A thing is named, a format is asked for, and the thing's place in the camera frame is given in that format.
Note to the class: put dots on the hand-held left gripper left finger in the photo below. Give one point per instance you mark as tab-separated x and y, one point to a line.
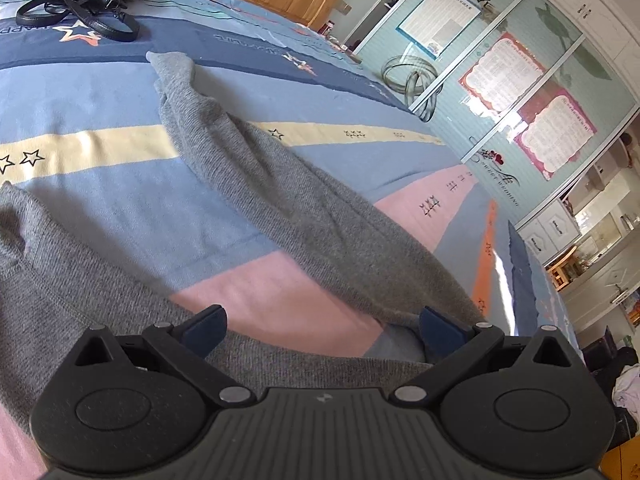
207	327

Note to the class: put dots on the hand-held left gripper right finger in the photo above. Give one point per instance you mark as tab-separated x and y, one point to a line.
440	330

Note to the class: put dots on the grey knit pants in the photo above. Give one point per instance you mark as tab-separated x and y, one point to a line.
300	220

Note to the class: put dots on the wooden chair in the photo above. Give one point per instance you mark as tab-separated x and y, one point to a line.
565	270

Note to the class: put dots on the white drawer cabinet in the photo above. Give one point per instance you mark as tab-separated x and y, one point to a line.
550	232

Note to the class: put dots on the white door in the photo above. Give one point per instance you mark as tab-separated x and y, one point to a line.
600	295

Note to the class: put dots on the black armchair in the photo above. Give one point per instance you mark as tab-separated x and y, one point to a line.
607	360

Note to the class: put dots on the pale lilac cloth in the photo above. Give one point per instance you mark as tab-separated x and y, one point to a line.
627	387

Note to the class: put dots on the pink-framed poster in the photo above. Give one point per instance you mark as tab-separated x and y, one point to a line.
555	135
502	75

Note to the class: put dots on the wooden cabinet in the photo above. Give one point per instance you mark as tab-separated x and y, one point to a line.
622	465

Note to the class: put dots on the sliding-door wardrobe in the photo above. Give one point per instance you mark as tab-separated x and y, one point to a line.
450	90

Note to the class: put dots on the striped bed sheet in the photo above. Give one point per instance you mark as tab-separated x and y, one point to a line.
100	100

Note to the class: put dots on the blue-framed poster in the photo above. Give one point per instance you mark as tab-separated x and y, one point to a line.
440	20

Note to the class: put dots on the dark red bottle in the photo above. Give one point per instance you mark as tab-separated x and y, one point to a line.
328	28

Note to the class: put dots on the white overhead cabinets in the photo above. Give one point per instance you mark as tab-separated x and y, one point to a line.
590	0

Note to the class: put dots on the wall switch plate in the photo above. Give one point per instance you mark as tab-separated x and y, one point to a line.
343	8

